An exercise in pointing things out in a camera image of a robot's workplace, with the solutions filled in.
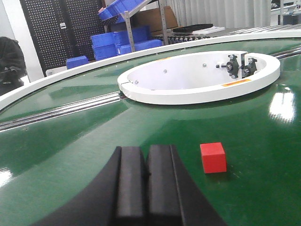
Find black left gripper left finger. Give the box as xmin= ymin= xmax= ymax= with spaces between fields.
xmin=34 ymin=146 xmax=146 ymax=226

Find red cube block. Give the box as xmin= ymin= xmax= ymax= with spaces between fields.
xmin=200 ymin=142 xmax=227 ymax=174

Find black perforated pegboard panel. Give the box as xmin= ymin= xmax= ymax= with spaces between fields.
xmin=20 ymin=0 xmax=111 ymax=77

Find blue crate stack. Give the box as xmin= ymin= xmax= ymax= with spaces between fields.
xmin=91 ymin=26 xmax=162 ymax=61

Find small blue bin on floor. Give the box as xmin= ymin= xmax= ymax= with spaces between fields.
xmin=66 ymin=56 xmax=89 ymax=69

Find white inner conveyor ring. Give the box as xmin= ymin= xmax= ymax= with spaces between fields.
xmin=117 ymin=50 xmax=281 ymax=105

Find white outer conveyor rim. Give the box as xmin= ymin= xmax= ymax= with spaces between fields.
xmin=0 ymin=29 xmax=301 ymax=111

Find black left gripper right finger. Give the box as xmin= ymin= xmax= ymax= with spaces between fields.
xmin=147 ymin=145 xmax=226 ymax=226

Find metal shelf rack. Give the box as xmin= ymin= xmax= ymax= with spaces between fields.
xmin=98 ymin=0 xmax=178 ymax=50

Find black jacket on chair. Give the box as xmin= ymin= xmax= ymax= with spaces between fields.
xmin=0 ymin=36 xmax=27 ymax=96

